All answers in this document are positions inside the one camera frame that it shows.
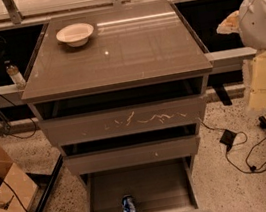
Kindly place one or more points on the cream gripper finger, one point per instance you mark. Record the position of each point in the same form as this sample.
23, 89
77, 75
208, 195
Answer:
230, 25
254, 78

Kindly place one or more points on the blue pepsi can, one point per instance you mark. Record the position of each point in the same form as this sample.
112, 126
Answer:
128, 204

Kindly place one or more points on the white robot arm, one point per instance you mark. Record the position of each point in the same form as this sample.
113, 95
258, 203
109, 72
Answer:
250, 23

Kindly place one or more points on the grey drawer cabinet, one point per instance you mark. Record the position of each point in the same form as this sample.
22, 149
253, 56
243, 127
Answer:
137, 55

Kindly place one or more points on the grey open bottom drawer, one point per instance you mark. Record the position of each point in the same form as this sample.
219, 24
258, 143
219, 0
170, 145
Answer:
164, 186

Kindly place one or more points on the grey top drawer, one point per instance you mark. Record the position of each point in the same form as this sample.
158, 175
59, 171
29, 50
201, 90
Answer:
119, 122

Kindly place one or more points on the grey middle drawer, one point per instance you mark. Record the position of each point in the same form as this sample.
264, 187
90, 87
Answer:
131, 156

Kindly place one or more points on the black power adapter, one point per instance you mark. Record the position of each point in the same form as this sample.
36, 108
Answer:
228, 138

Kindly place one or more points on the white bowl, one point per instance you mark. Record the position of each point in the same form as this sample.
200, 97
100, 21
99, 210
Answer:
75, 35

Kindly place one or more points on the clear plastic bottle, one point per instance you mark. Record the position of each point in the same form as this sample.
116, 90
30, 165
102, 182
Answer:
15, 75

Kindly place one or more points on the black metal floor bar left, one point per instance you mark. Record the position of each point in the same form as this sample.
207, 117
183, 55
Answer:
46, 182

